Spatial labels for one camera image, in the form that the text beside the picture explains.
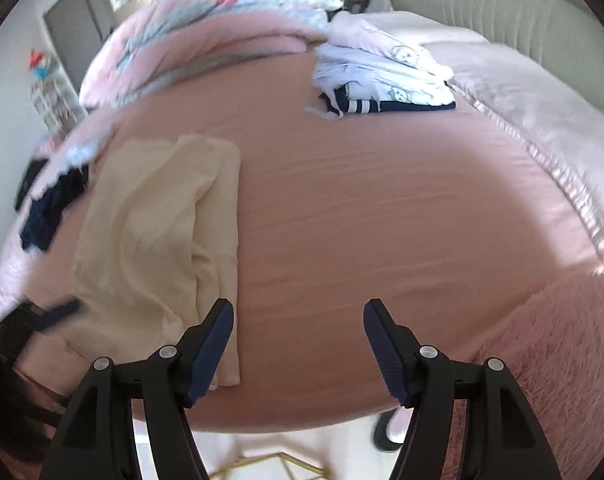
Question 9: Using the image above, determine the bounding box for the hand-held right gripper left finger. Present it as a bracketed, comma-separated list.
[42, 299, 235, 480]

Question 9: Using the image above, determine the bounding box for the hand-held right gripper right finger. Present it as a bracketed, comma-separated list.
[363, 299, 558, 480]

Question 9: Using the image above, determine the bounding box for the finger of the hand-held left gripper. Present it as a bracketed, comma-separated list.
[29, 297, 82, 333]

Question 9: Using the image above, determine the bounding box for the red shirt with cream lining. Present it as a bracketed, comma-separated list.
[64, 132, 243, 388]

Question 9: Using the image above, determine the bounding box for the person's right slipper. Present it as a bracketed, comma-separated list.
[369, 407, 407, 456]

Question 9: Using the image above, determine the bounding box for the navy blue garment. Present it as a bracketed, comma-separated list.
[19, 167, 90, 253]

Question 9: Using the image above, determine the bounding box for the white light-blue garment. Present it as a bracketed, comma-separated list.
[46, 137, 107, 171]

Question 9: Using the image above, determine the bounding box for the white shelf rack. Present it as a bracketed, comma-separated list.
[29, 77, 87, 133]

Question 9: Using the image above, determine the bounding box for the navy white-striped folded garment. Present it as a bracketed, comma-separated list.
[322, 87, 457, 114]

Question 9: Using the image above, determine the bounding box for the white printed folded garment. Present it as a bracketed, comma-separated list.
[332, 77, 455, 106]

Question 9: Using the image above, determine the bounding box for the pale pink pillow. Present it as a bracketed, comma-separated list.
[422, 40, 604, 266]

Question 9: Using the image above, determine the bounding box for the grey door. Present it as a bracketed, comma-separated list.
[44, 0, 117, 91]

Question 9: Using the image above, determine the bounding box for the pink printed folded garment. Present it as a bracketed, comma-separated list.
[329, 12, 433, 68]

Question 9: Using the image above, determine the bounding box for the pink checked duvet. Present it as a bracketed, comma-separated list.
[79, 0, 343, 108]

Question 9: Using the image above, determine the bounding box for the grey-green upholstered headboard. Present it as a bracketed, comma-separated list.
[389, 0, 604, 116]

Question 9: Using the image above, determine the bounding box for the gold wire frame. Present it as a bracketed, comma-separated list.
[209, 452, 327, 480]

